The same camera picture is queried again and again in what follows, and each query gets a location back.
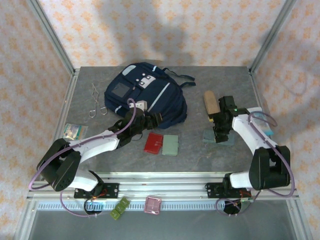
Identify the sage green case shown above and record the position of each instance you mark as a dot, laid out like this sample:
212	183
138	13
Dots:
170	145

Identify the aluminium frame post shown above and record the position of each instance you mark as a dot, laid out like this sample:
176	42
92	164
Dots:
51	32
271	32

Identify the aluminium cross rail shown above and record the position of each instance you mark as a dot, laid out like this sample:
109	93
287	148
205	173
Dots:
162	186

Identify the navy blue backpack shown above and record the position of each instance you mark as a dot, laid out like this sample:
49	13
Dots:
155	100

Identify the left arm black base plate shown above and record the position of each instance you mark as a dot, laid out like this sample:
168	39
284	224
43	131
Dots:
112	191

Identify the grey metal shelf panel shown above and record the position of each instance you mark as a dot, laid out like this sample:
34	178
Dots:
160	227

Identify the olive green block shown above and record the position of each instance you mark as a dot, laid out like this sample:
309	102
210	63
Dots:
120	208

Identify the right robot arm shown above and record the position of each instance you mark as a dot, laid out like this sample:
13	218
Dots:
250	130

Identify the clear packet with green print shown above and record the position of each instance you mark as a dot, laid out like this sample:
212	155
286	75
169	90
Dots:
73	130

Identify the red plastic case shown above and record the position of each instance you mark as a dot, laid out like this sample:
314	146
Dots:
153	143

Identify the grey-blue fabric pouch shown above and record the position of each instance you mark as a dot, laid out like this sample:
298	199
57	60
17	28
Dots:
207	137

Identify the pink square dish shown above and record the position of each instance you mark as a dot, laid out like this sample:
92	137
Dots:
153	205

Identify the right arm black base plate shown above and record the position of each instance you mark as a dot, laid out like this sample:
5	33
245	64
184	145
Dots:
212	190

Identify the light blue wipes pack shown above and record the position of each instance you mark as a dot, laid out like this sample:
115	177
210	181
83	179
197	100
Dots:
265	126

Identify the tan oblong case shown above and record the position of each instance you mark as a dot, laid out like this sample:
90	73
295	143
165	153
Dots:
211	102

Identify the aluminium side rail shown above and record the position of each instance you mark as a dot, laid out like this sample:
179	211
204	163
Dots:
255	85
67	100

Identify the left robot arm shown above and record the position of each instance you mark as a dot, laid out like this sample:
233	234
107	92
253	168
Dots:
100	147

